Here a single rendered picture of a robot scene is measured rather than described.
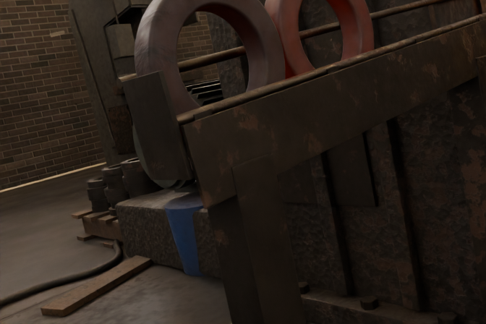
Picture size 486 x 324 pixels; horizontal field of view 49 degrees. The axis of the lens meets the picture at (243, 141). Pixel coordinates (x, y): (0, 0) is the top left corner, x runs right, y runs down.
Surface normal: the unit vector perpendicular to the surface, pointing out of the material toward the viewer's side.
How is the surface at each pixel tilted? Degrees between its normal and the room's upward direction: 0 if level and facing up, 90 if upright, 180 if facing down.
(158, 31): 90
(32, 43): 90
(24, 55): 90
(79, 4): 90
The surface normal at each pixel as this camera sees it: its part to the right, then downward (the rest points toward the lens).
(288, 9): 0.65, -0.05
